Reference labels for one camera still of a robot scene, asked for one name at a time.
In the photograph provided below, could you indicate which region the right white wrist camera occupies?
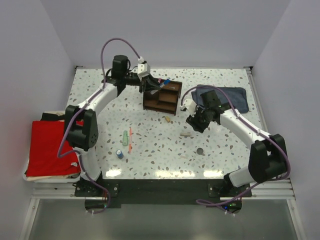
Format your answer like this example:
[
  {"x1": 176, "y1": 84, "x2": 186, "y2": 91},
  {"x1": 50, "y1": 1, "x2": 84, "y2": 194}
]
[{"x1": 180, "y1": 99, "x2": 197, "y2": 116}]

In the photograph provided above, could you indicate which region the wooden clothespin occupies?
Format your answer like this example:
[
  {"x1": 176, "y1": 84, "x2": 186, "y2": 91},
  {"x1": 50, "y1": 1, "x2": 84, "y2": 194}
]
[{"x1": 180, "y1": 132, "x2": 192, "y2": 137}]

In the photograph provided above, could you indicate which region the purple cable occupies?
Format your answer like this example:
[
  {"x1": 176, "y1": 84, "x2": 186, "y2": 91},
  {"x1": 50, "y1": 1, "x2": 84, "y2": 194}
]
[
  {"x1": 56, "y1": 37, "x2": 143, "y2": 215},
  {"x1": 180, "y1": 85, "x2": 292, "y2": 213}
]

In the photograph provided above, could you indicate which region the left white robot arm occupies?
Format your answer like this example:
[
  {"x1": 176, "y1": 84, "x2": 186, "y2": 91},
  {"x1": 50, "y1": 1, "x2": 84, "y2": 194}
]
[{"x1": 62, "y1": 55, "x2": 162, "y2": 196}]

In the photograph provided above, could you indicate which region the blue battery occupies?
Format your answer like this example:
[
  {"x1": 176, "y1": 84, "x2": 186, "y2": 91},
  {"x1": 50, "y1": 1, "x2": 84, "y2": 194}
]
[{"x1": 115, "y1": 149, "x2": 124, "y2": 159}]

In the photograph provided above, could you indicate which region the red cloth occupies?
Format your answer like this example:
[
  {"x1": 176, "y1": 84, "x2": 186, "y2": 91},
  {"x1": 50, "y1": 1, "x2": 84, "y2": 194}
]
[{"x1": 26, "y1": 120, "x2": 81, "y2": 178}]

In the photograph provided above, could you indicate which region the white tray with cloths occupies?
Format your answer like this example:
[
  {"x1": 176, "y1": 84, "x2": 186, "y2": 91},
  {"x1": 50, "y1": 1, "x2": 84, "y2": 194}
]
[{"x1": 24, "y1": 110, "x2": 80, "y2": 182}]

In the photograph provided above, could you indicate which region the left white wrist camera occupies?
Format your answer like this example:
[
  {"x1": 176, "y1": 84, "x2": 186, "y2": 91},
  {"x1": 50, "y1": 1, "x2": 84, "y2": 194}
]
[{"x1": 137, "y1": 58, "x2": 151, "y2": 81}]

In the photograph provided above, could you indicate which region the grey round cap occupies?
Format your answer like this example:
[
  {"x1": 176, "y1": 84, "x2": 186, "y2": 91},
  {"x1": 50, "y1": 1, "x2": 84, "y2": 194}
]
[{"x1": 196, "y1": 148, "x2": 204, "y2": 155}]

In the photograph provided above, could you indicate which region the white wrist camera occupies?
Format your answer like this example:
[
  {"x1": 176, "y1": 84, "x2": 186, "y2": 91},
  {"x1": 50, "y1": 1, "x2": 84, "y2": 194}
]
[
  {"x1": 180, "y1": 99, "x2": 197, "y2": 116},
  {"x1": 137, "y1": 58, "x2": 151, "y2": 81}
]

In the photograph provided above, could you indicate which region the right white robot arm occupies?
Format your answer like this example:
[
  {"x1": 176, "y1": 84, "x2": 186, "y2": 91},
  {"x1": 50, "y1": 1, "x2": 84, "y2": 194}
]
[{"x1": 180, "y1": 90, "x2": 291, "y2": 197}]

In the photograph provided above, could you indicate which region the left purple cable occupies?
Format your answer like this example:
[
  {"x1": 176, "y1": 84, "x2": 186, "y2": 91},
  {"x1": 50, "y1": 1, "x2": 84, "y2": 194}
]
[{"x1": 56, "y1": 37, "x2": 143, "y2": 215}]

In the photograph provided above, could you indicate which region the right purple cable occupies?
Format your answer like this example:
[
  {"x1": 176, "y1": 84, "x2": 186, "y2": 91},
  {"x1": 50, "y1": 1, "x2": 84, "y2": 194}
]
[{"x1": 180, "y1": 85, "x2": 292, "y2": 213}]

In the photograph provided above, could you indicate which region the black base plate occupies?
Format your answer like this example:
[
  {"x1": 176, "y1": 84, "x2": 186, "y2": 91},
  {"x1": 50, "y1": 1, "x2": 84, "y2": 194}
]
[{"x1": 73, "y1": 177, "x2": 252, "y2": 210}]

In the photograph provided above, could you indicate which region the dark blue folded towel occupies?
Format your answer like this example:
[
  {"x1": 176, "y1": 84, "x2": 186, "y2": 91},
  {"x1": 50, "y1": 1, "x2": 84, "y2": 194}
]
[{"x1": 191, "y1": 86, "x2": 249, "y2": 114}]

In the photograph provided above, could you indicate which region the light green stapler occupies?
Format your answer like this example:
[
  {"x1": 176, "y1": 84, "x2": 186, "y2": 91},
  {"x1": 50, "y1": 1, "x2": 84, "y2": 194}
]
[{"x1": 122, "y1": 130, "x2": 129, "y2": 146}]

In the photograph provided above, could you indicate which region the brown wooden desk organizer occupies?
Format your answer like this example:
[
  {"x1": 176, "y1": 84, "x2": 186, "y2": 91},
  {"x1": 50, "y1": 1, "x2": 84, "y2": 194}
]
[{"x1": 142, "y1": 81, "x2": 183, "y2": 116}]

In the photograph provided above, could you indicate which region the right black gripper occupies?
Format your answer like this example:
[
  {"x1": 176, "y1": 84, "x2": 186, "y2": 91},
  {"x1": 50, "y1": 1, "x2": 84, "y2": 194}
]
[{"x1": 186, "y1": 105, "x2": 211, "y2": 134}]

